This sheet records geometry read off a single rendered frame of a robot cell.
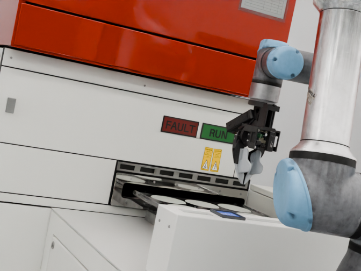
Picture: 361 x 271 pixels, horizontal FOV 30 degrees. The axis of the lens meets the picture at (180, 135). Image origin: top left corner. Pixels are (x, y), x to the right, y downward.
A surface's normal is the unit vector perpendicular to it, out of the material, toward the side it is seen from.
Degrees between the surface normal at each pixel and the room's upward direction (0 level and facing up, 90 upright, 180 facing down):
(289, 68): 90
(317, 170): 81
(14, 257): 90
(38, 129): 90
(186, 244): 90
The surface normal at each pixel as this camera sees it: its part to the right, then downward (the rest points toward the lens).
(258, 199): -0.88, -0.15
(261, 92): -0.26, 0.00
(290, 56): 0.12, 0.08
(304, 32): 0.43, 0.14
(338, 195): 0.19, -0.15
